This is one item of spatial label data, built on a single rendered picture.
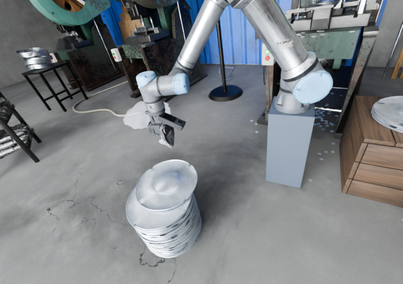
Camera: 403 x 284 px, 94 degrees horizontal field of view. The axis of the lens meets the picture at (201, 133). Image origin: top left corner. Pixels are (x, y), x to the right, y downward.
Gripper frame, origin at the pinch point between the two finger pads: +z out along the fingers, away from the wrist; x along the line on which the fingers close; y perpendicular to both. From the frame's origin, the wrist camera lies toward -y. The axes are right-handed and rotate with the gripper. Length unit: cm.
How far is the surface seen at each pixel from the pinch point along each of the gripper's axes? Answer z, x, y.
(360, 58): -16, -62, -86
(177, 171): 11.3, 5.9, -2.3
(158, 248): 27.5, 34.6, -1.6
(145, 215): 12.2, 29.8, 2.0
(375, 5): -36, -87, -95
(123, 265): 37, 42, 16
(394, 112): -2, -30, -93
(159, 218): 12.2, 29.6, -4.6
